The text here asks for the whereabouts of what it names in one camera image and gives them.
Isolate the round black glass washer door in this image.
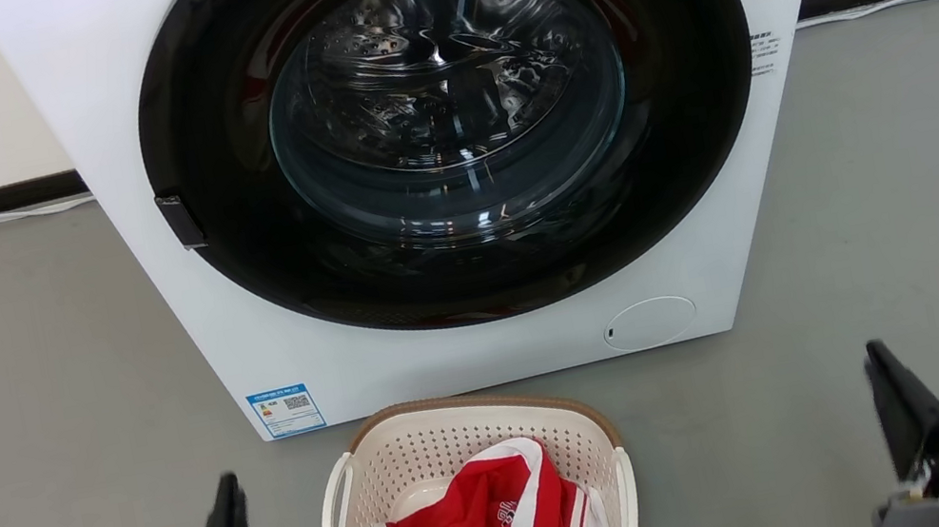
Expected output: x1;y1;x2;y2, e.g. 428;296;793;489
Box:
114;0;792;376

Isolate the small printed text sticker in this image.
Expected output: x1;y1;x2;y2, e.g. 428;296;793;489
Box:
744;27;789;77

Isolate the oval white filter cover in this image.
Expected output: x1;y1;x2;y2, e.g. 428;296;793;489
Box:
599;292;702;357

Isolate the cream perforated plastic laundry basket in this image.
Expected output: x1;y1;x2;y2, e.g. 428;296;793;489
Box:
300;365;644;527

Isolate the black washer door handle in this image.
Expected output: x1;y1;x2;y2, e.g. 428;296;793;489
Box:
154;189;209;256

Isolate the blue energy label sticker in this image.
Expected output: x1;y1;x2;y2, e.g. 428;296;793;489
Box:
245;381;329;443

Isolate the white front-load washing machine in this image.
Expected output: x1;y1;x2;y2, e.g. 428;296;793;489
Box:
0;0;910;479

